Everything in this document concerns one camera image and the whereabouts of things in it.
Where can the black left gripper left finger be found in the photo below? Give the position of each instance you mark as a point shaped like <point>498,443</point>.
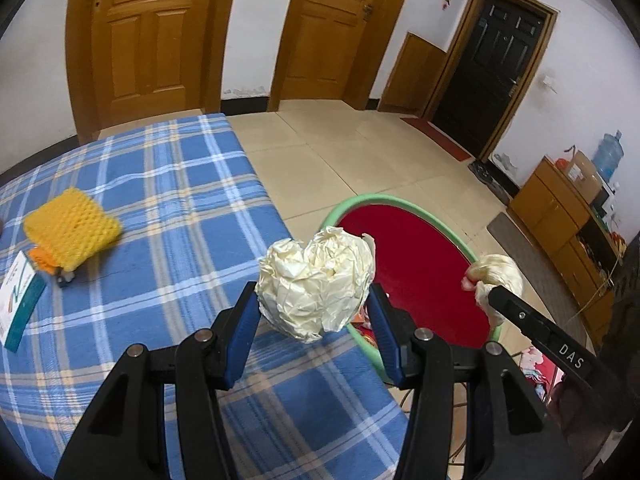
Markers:
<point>235,330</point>

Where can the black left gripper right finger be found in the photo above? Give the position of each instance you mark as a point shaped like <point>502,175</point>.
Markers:
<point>403,358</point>

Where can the cream paper ball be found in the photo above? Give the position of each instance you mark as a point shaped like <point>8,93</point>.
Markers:
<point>308,290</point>
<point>488,272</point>

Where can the green red watermelon bin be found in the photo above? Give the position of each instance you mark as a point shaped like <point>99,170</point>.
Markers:
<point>420,263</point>

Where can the grey floor mat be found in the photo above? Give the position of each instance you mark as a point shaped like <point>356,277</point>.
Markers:
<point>540,273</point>

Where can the wooden sideboard cabinet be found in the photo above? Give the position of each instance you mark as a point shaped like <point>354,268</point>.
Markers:
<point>561,223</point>

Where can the blue plaid tablecloth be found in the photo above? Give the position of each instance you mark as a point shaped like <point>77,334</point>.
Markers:
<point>195,222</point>

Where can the yellow foam fruit net back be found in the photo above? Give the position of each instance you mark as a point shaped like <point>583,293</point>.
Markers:
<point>71,228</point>

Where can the cardboard box on cabinet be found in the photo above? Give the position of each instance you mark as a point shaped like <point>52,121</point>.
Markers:
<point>583,175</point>

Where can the red door mat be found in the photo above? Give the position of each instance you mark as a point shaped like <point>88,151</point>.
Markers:
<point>449,146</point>

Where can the blue water jug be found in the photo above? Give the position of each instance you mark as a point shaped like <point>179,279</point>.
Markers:
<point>608,155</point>

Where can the teal white cardboard box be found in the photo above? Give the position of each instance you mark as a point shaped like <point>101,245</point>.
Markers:
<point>20,291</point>

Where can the small wooden cabinet door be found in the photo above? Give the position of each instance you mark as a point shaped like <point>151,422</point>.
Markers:
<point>414,76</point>

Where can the black entrance door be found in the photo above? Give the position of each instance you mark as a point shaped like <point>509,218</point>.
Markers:
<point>488,67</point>

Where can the wooden door left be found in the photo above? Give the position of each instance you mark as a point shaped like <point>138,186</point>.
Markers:
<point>133,59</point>

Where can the wooden door right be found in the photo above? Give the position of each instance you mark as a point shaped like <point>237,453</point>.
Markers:
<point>332,50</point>

